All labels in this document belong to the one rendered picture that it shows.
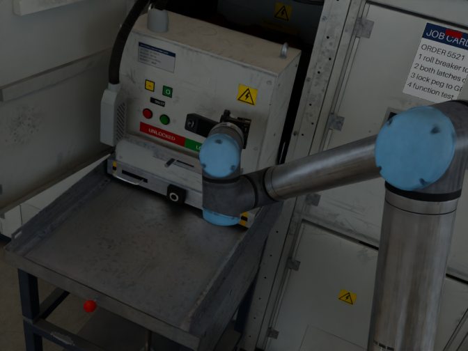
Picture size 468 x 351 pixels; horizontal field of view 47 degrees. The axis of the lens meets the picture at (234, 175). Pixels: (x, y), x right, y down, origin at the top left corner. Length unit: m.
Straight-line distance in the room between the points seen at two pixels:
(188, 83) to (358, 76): 0.49
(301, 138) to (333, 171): 0.65
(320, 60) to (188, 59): 0.40
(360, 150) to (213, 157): 0.32
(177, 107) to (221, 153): 0.47
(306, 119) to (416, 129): 0.95
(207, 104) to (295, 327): 1.06
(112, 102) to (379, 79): 0.77
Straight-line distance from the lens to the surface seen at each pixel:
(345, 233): 1.92
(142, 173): 1.81
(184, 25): 1.70
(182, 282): 1.55
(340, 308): 2.12
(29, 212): 2.66
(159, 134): 1.71
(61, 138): 1.86
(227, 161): 1.20
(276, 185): 1.27
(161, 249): 1.64
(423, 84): 1.61
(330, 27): 1.63
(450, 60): 1.58
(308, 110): 1.73
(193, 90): 1.59
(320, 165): 1.16
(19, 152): 1.76
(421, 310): 0.95
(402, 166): 0.84
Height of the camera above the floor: 1.97
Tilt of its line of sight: 35 degrees down
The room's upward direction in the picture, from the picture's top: 11 degrees clockwise
